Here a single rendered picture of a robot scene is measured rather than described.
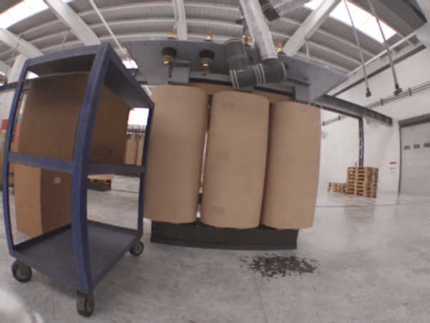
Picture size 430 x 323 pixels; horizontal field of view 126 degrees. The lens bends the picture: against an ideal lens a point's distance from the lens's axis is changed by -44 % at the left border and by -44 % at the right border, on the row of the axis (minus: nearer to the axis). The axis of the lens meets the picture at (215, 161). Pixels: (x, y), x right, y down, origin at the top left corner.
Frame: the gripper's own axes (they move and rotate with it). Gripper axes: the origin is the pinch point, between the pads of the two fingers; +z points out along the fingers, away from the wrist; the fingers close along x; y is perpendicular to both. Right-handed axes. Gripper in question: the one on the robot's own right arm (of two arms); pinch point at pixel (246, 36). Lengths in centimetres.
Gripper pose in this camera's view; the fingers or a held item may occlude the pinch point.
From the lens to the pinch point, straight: 157.9
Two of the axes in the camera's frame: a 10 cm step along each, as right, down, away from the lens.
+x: -0.2, 0.4, 10.0
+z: -1.0, 9.9, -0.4
